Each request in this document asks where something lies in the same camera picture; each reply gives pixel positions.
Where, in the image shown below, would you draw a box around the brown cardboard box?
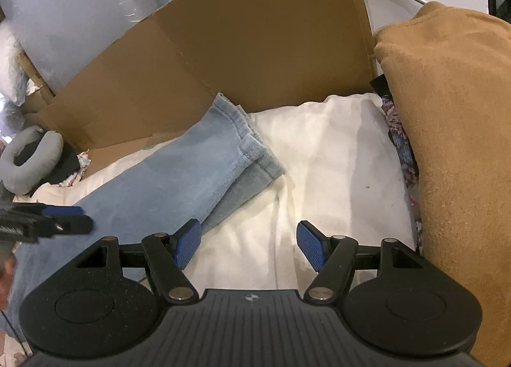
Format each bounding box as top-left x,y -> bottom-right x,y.
24,0 -> 378,180

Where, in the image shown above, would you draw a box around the clear plastic bag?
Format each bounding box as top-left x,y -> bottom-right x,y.
0,101 -> 25,140

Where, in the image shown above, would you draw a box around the brown cloth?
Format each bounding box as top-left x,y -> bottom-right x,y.
373,1 -> 511,367

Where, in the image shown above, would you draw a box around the person's left hand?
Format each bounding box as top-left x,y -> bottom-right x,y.
0,251 -> 17,312

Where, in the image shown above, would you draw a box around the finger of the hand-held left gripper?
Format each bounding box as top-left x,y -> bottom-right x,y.
38,215 -> 94,240
14,202 -> 84,218

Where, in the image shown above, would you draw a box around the black cloth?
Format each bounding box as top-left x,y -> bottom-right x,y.
12,143 -> 80,186

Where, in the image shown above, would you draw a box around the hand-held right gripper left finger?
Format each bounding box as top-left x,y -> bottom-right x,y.
44,217 -> 200,304

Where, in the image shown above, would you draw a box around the white plastic bag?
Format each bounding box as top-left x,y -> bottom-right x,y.
0,25 -> 30,106

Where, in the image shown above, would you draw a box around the dark patterned knit cloth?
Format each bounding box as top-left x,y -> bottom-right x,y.
369,73 -> 424,256

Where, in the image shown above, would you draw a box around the large grey wrapped block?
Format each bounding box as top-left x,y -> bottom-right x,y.
0,0 -> 204,96

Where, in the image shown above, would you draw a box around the floral cloth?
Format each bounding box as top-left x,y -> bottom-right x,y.
56,149 -> 92,188

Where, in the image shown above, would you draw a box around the light blue jeans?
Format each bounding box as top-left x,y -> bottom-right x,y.
0,92 -> 286,332

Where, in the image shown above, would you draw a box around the grey neck pillow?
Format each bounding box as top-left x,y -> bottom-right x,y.
0,126 -> 65,196

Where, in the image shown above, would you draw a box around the bear printed blanket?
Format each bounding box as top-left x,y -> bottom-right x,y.
0,93 -> 418,360

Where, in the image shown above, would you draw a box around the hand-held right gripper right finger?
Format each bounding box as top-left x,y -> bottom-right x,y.
296,220 -> 460,304

